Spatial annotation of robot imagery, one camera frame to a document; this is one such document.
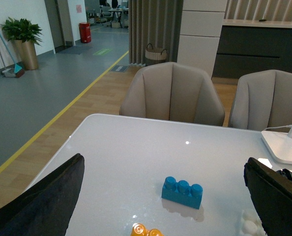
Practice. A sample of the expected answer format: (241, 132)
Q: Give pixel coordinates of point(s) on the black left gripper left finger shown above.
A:
(45, 209)

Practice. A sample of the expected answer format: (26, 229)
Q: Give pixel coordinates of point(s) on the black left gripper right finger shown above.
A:
(271, 194)

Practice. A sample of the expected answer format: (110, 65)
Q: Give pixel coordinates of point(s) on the yellow two-stud block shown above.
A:
(139, 229)

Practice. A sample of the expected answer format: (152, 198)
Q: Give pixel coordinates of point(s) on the white studded base block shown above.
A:
(250, 224)

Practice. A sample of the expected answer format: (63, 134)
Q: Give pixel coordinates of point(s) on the blue three-stud block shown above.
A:
(182, 192)

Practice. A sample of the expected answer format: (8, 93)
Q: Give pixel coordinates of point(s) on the beige chair right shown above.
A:
(263, 100)

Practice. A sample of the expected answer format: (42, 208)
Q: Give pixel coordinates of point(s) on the beige chair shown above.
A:
(263, 100)
(175, 92)

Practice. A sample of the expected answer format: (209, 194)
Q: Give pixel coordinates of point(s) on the teal broom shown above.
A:
(16, 71)

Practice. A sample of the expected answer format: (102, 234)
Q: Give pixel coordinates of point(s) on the beige chair left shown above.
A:
(175, 92)

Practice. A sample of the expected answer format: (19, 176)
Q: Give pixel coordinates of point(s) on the dark kitchen counter cabinet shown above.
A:
(243, 50)

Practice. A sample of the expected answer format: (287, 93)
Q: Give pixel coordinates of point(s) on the gold plant pot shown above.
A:
(27, 54)

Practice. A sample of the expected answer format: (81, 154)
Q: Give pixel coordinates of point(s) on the red bin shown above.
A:
(85, 34)

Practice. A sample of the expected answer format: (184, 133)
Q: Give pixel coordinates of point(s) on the green potted plant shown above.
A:
(23, 30)

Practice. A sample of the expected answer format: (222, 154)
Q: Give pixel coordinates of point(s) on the woven laundry basket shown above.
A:
(155, 55)

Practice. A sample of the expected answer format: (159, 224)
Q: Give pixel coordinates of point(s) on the white cabinet column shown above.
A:
(200, 30)

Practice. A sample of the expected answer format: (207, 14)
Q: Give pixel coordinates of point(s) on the grey curtain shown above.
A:
(157, 22)

